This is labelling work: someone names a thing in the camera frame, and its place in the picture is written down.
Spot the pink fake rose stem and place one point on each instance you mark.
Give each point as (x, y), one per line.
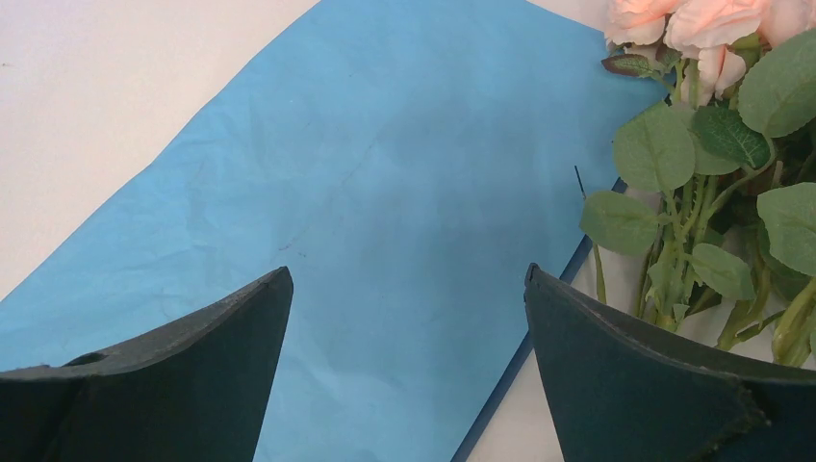
(704, 241)
(777, 99)

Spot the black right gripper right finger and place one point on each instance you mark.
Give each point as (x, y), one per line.
(621, 389)

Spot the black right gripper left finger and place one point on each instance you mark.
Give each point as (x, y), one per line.
(194, 389)

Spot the blue wrapping paper sheet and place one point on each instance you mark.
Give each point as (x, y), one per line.
(406, 161)

